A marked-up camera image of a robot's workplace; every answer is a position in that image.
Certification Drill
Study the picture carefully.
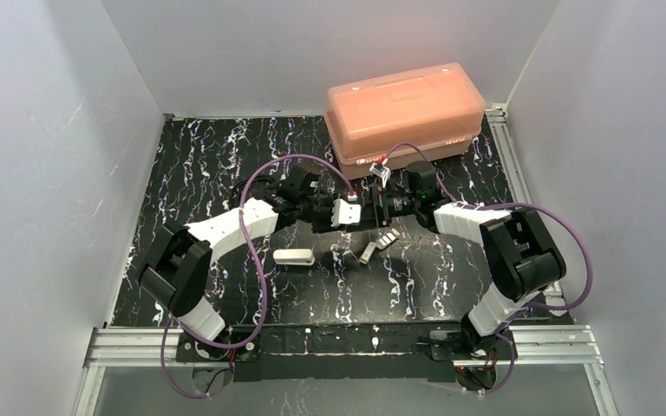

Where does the white stapler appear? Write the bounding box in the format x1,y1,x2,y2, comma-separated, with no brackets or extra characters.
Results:
272,249,315,266

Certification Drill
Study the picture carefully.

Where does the white staples box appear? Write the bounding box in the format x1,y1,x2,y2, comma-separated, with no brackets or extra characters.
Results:
358,242,377,264

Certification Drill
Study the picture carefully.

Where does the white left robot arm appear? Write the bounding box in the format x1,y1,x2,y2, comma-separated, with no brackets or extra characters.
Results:
132,166,361,349

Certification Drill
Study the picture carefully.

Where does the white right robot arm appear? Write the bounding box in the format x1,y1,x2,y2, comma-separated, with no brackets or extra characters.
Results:
361,161,566,352

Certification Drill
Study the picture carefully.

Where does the pink plastic storage box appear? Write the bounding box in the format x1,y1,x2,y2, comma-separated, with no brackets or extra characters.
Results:
323,63,486,179

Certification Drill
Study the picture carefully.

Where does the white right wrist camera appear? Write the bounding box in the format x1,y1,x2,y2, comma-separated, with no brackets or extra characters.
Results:
369,158,391,189

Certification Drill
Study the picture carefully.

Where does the coiled black cable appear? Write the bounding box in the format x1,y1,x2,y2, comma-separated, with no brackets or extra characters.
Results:
229,174,279,211

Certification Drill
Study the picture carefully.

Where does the aluminium right rail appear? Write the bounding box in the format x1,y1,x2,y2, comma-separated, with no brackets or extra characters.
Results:
486,103,566,307

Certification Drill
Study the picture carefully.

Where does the aluminium rail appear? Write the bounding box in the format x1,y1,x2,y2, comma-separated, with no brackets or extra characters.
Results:
486,103,566,307
74,322,617,415

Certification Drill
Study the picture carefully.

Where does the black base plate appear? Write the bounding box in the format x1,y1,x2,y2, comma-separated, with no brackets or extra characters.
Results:
173,322,513,386

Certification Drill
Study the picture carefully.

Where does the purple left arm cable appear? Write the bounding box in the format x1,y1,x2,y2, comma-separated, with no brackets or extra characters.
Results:
161,153,360,400

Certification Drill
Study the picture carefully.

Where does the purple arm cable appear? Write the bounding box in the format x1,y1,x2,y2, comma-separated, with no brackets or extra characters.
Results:
161,153,360,400
378,142,594,397

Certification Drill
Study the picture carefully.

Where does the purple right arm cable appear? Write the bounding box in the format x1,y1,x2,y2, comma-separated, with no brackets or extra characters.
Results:
378,142,594,397

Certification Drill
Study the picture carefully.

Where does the aluminium front rail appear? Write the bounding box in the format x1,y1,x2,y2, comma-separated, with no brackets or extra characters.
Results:
74,322,617,415

